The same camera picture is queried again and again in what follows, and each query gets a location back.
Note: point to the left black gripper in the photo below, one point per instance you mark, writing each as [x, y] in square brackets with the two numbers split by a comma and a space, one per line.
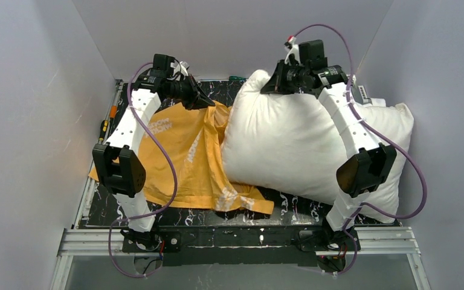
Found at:
[193, 92]

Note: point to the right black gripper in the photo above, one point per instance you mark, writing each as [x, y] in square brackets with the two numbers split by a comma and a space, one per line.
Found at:
[278, 76]

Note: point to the orange printed pillowcase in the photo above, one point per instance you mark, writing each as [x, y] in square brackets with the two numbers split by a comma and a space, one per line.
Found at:
[183, 162]

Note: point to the white pillow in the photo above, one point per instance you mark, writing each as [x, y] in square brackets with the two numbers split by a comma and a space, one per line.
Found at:
[289, 143]

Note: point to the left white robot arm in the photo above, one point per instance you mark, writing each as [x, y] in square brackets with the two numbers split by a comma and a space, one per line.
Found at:
[116, 160]

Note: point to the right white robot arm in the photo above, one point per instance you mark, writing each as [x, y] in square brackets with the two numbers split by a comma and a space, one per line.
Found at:
[369, 161]

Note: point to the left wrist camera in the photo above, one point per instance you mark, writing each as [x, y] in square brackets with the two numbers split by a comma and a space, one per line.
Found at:
[179, 68]

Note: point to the green handled screwdriver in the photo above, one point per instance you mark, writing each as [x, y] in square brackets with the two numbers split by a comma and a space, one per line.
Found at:
[237, 78]

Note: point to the yellow handled screwdriver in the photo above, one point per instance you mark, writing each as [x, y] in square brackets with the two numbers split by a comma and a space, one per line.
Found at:
[105, 129]

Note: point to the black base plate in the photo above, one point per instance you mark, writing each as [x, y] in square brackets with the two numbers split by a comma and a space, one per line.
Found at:
[248, 245]

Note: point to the aluminium frame rail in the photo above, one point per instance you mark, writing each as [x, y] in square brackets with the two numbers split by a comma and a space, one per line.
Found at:
[372, 240]

